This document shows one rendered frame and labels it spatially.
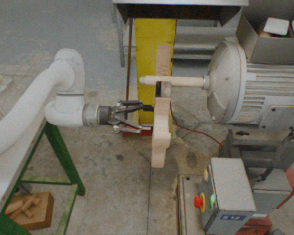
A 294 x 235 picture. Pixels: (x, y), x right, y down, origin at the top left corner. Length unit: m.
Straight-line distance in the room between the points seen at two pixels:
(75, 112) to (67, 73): 0.15
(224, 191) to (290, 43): 0.40
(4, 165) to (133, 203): 1.06
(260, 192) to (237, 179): 0.26
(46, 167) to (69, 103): 1.35
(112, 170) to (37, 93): 1.39
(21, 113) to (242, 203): 0.60
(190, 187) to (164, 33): 1.06
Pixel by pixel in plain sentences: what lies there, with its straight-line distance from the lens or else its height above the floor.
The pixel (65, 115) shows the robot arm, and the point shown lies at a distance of 0.85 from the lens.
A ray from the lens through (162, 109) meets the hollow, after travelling 0.68.
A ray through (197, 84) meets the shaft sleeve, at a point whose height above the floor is 1.25.
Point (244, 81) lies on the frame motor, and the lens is 0.62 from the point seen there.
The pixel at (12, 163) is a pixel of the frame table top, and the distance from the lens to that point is 1.02.
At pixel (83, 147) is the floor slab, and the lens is 2.15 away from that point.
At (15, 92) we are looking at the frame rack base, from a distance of 1.15.
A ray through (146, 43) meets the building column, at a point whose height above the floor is 0.94.
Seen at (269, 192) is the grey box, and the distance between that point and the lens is 0.93.
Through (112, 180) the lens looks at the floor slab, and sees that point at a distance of 1.91.
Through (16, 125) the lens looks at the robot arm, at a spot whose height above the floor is 1.29.
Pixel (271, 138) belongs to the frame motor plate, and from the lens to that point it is 0.81.
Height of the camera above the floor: 1.67
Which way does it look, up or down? 46 degrees down
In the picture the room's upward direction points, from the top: straight up
